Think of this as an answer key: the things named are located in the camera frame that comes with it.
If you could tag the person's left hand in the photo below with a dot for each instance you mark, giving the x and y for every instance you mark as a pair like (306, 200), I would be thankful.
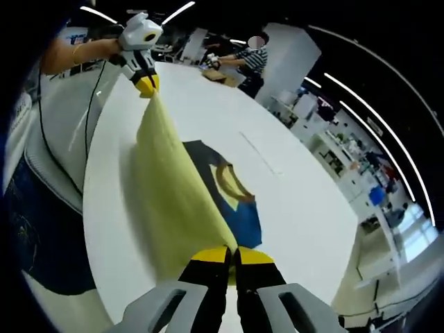
(115, 52)

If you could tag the yellow garment with coloured sleeves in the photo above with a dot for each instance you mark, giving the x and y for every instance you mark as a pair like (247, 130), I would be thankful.
(163, 194)

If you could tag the person's blue jeans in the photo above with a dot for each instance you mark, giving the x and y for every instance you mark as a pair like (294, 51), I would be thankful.
(45, 225)

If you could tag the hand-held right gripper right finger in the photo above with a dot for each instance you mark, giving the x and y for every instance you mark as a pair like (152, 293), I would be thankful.
(270, 301)

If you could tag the ceiling air vent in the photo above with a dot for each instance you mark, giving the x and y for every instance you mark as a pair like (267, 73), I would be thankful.
(374, 127)

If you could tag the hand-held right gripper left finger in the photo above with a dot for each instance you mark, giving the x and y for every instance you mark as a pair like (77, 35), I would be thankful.
(194, 298)

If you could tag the grey desk surface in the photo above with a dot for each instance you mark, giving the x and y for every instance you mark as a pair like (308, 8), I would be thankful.
(59, 114)

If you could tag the row of white cabinets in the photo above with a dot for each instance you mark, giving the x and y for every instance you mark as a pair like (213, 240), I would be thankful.
(312, 128)

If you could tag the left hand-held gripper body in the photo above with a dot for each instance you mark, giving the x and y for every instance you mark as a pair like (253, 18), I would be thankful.
(138, 34)

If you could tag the bright window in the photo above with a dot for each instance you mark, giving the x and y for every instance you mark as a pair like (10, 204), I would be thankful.
(416, 232)

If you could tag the blue plastic bin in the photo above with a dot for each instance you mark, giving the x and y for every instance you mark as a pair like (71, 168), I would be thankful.
(377, 196)

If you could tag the white ceiling light strip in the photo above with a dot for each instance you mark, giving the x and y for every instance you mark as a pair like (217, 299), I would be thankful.
(379, 140)
(178, 13)
(388, 126)
(98, 14)

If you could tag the brown cardboard box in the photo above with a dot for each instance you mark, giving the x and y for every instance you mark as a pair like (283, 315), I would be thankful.
(215, 74)

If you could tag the short white ceiling light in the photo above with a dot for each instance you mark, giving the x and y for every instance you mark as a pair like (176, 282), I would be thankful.
(313, 82)

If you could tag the person's white printed t-shirt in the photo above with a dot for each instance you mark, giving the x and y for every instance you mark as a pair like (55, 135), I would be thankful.
(21, 114)

